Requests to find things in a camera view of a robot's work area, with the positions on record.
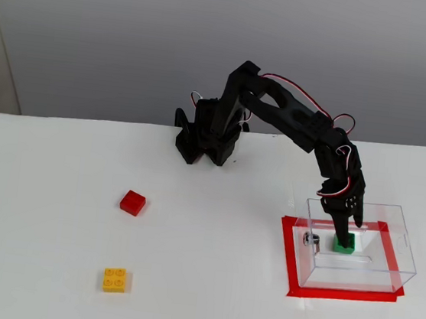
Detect red white wrist cable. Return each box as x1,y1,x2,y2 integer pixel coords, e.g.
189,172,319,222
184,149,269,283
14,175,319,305
317,111,360,201

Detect red white shoulder cable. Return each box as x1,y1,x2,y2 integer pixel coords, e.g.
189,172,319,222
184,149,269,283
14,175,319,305
239,110,253,133

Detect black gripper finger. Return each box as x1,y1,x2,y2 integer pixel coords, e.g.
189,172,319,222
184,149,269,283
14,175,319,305
353,190,367,229
331,197,360,249

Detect black table clamp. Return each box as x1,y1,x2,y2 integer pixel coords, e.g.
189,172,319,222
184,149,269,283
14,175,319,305
172,106,196,133

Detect green lego brick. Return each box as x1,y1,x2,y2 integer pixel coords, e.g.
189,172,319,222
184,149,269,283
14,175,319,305
331,230,358,256

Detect yellow lego brick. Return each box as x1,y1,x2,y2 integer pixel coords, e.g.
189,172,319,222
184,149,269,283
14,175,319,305
101,265,134,296

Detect transparent plastic box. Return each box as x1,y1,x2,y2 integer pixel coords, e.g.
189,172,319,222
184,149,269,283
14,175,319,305
285,193,425,301

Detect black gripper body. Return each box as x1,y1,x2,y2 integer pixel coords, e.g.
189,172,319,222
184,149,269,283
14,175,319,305
314,170,369,220

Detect red lego brick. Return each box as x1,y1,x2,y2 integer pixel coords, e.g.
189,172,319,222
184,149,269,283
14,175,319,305
118,188,148,219

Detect red white elbow cable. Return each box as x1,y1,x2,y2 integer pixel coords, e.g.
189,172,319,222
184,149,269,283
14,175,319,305
258,72,337,122

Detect silver cam lock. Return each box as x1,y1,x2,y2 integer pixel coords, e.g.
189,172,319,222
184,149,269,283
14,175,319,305
300,231,323,256

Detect red tape frame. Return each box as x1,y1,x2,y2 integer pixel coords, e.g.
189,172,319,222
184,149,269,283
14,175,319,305
272,210,413,311

